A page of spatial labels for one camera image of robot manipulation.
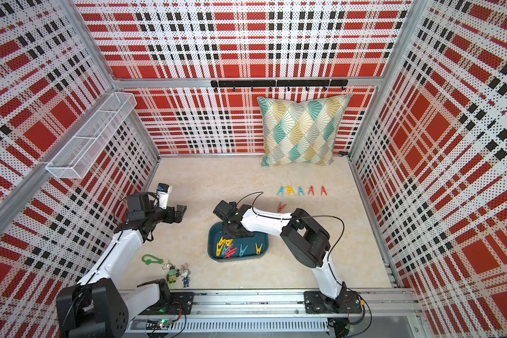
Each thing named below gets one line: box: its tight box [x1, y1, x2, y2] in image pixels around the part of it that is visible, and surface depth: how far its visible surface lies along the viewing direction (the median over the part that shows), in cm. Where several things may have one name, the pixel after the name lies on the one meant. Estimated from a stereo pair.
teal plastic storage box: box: [207, 221, 269, 262], surface depth 88 cm
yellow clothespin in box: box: [216, 236, 234, 258], surface depth 88 cm
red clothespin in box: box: [223, 242, 239, 259], surface depth 86 cm
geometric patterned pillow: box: [257, 93, 353, 167], surface depth 95 cm
